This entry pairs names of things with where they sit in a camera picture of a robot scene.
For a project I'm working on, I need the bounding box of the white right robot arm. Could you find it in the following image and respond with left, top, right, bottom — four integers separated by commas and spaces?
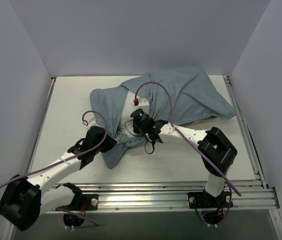
130, 108, 242, 207

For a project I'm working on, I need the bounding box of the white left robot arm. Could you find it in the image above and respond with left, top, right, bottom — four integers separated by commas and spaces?
0, 126, 117, 231

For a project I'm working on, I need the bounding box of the white pillow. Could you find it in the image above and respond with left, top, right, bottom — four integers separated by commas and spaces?
118, 91, 144, 137

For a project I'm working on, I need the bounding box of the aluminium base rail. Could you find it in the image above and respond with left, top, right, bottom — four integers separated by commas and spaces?
9, 181, 281, 213

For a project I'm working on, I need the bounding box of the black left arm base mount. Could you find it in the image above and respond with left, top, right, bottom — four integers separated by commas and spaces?
59, 193, 99, 212

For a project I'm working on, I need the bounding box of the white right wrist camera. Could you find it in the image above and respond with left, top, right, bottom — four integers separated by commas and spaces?
133, 98, 150, 113

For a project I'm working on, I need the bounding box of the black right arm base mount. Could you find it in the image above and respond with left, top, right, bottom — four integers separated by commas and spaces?
187, 191, 234, 209

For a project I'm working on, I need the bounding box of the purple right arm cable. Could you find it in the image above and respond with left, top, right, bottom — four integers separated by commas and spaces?
133, 81, 242, 197

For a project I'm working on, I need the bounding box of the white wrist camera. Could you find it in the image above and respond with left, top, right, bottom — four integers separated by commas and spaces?
82, 118, 100, 130
133, 98, 150, 113

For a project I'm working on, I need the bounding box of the blue grey pillowcase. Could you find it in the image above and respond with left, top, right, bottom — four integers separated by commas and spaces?
89, 66, 237, 169

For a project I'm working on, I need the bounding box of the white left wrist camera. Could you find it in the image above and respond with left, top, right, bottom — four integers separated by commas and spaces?
82, 118, 100, 130

